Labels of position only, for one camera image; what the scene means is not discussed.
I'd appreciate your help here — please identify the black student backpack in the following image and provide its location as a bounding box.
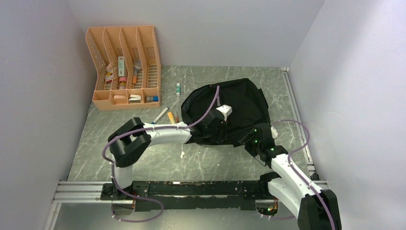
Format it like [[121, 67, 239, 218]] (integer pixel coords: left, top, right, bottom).
[[181, 78, 271, 147]]

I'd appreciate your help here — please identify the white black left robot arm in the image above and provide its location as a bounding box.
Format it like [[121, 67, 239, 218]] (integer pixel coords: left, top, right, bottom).
[[103, 105, 232, 199]]

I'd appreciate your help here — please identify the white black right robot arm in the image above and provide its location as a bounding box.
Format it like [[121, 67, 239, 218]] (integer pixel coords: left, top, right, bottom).
[[240, 123, 342, 230]]

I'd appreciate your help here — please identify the white blue marker pen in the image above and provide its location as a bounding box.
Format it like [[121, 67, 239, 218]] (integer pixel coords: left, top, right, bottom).
[[151, 107, 169, 124]]

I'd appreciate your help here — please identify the white green glue stick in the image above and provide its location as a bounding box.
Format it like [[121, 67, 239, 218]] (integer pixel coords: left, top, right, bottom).
[[176, 83, 180, 96]]

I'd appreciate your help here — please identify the white stapler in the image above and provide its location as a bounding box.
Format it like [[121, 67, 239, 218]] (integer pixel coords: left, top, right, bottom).
[[128, 94, 142, 104]]

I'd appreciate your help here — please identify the orange marker in organizer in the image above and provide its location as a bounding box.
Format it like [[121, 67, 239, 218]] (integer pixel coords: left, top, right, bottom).
[[132, 69, 138, 84]]

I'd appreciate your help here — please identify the peach plastic desk organizer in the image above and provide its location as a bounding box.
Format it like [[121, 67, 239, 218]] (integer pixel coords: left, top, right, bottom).
[[85, 25, 161, 110]]

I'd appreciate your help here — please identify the tall white pink box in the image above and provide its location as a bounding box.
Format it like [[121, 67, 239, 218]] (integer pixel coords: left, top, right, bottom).
[[118, 56, 125, 77]]

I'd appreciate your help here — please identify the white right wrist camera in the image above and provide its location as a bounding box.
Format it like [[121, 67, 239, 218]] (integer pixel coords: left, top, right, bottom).
[[271, 126, 278, 138]]

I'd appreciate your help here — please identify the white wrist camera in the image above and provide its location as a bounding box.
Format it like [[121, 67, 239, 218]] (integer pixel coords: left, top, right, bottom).
[[216, 104, 232, 121], [271, 126, 278, 138]]

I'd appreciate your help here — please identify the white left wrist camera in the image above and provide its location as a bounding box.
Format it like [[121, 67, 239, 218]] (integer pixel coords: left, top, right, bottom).
[[216, 104, 232, 121]]

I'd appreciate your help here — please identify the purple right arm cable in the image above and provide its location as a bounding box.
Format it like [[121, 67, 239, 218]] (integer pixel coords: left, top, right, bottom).
[[260, 119, 336, 230]]

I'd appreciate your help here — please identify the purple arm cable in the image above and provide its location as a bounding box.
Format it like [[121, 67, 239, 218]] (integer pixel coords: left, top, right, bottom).
[[101, 85, 221, 223], [260, 119, 336, 230]]

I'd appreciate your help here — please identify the aluminium side rail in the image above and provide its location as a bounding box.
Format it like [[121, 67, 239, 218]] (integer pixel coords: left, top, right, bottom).
[[280, 68, 319, 181]]

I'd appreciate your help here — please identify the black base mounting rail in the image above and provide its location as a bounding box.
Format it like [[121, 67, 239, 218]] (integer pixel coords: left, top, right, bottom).
[[100, 180, 276, 212]]

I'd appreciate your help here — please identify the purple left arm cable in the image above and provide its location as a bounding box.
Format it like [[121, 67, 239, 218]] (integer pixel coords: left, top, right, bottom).
[[101, 85, 221, 223]]

